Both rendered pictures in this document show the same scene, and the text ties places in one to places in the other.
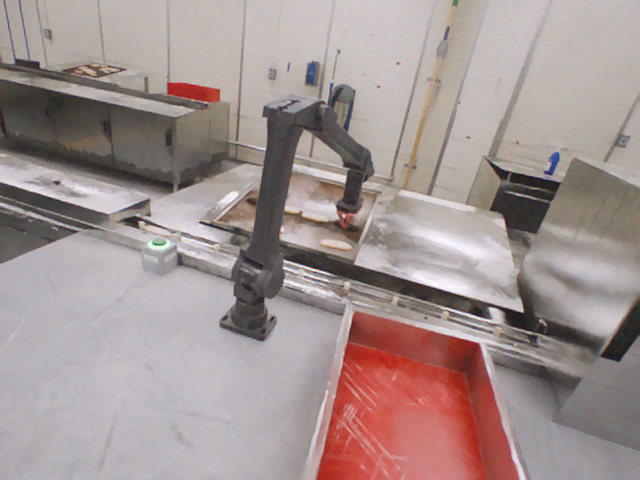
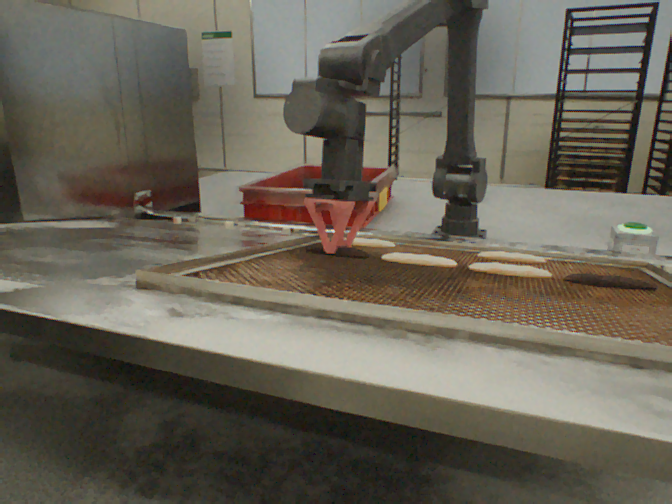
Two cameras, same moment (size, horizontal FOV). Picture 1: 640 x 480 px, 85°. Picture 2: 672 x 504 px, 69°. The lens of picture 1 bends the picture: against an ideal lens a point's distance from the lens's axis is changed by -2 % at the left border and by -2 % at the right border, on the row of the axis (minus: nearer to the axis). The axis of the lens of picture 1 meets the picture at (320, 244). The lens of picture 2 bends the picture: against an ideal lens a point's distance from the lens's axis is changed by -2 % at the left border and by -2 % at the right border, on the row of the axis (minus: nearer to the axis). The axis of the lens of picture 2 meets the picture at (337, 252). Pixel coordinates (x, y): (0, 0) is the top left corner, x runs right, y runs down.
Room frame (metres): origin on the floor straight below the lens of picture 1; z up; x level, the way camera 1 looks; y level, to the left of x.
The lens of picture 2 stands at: (1.81, 0.02, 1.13)
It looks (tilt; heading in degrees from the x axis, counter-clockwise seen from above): 17 degrees down; 188
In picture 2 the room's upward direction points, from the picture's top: straight up
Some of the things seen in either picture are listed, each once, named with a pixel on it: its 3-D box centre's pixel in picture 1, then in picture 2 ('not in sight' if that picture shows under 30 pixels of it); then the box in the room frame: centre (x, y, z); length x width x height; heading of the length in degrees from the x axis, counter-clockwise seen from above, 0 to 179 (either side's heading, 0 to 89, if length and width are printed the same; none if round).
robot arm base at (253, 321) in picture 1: (249, 310); (460, 220); (0.68, 0.14, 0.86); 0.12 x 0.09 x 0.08; 78
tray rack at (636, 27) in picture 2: not in sight; (593, 132); (-2.45, 1.47, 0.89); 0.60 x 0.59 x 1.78; 70
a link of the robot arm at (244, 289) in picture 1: (255, 279); (461, 189); (0.70, 0.13, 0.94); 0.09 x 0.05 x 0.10; 155
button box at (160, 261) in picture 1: (160, 260); (629, 257); (0.85, 0.44, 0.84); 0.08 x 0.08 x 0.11; 78
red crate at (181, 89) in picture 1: (194, 91); not in sight; (4.39, 1.79, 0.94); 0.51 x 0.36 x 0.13; 82
